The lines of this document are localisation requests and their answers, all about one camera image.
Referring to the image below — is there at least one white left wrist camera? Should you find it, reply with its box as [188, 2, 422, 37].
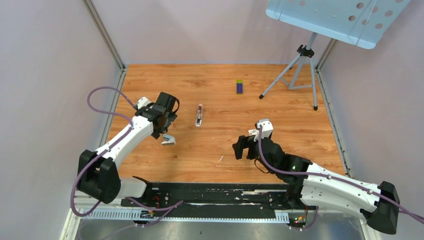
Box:
[134, 96, 153, 111]

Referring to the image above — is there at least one grey tripod stand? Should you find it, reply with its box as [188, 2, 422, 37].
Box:
[258, 32, 318, 111]

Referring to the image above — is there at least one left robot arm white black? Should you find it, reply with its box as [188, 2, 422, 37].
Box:
[75, 92, 180, 207]

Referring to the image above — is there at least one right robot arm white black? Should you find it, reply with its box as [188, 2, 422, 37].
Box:
[232, 135, 400, 235]

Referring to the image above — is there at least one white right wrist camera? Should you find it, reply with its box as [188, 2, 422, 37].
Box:
[255, 118, 274, 140]

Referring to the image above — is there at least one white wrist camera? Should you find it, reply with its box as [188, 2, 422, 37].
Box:
[255, 118, 274, 140]
[134, 96, 153, 111]

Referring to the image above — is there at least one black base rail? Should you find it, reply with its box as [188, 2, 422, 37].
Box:
[87, 182, 317, 227]

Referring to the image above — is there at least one white staple box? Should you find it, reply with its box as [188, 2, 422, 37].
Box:
[248, 129, 259, 136]

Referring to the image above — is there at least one purple green small block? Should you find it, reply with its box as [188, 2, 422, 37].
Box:
[236, 79, 244, 95]

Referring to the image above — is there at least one light blue perforated tray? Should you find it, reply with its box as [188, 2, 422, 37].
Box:
[265, 0, 410, 50]

